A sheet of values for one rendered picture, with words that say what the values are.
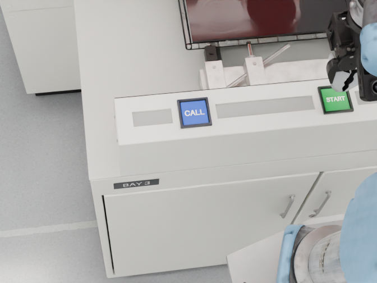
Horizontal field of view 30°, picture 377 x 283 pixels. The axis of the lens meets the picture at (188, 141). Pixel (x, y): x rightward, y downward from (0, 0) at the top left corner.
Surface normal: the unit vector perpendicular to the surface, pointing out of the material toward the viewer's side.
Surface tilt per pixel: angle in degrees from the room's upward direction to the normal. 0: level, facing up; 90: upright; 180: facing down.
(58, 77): 90
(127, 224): 90
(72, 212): 0
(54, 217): 0
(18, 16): 90
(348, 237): 81
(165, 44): 0
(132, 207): 90
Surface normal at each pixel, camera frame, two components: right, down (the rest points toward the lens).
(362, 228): -0.97, -0.22
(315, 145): 0.14, 0.90
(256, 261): 0.06, -0.43
